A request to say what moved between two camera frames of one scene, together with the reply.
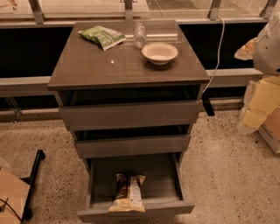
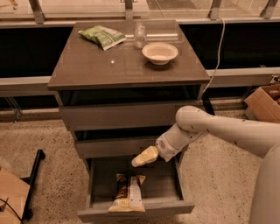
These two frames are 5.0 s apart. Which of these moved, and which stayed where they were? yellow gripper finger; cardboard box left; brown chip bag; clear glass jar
Moved: yellow gripper finger
Stayed: clear glass jar; brown chip bag; cardboard box left
